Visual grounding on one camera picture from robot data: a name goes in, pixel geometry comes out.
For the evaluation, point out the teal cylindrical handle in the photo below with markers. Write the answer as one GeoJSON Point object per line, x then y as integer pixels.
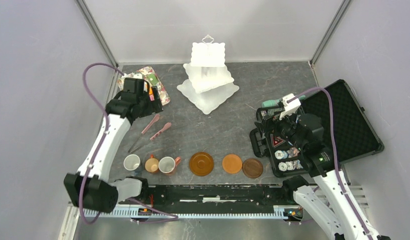
{"type": "Point", "coordinates": [272, 104]}

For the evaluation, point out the large brown wooden saucer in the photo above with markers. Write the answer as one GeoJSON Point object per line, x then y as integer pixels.
{"type": "Point", "coordinates": [201, 164]}

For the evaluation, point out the dark brown wooden coaster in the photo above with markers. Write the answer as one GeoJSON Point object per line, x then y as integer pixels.
{"type": "Point", "coordinates": [252, 168]}

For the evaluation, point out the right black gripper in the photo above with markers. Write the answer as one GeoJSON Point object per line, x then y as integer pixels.
{"type": "Point", "coordinates": [263, 126]}

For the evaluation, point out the floral rectangular tray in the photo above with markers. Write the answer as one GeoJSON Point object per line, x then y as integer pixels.
{"type": "Point", "coordinates": [143, 73]}

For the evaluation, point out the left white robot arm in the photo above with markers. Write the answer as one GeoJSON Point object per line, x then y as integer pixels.
{"type": "Point", "coordinates": [89, 188]}

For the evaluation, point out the orange mug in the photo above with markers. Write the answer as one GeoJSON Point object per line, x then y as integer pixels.
{"type": "Point", "coordinates": [152, 165]}

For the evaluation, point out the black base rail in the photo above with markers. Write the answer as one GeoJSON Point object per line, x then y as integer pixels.
{"type": "Point", "coordinates": [215, 198]}

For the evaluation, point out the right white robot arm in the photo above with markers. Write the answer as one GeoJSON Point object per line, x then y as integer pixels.
{"type": "Point", "coordinates": [340, 219]}

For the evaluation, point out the white three-tier dessert stand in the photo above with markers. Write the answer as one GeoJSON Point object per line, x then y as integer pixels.
{"type": "Point", "coordinates": [209, 82]}

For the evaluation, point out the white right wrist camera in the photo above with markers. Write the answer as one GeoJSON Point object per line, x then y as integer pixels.
{"type": "Point", "coordinates": [291, 103]}

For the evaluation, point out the green square cake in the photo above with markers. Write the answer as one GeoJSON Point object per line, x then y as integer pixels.
{"type": "Point", "coordinates": [153, 79]}

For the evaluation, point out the light orange wooden coaster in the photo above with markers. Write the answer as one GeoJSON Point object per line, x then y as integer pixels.
{"type": "Point", "coordinates": [232, 163]}

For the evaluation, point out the white mug pink handle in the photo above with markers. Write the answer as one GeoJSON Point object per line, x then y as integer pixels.
{"type": "Point", "coordinates": [167, 165]}

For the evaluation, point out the black open carrying case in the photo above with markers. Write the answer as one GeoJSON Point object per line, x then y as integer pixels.
{"type": "Point", "coordinates": [346, 127]}

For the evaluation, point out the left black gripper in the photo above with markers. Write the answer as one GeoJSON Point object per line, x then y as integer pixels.
{"type": "Point", "coordinates": [154, 106]}

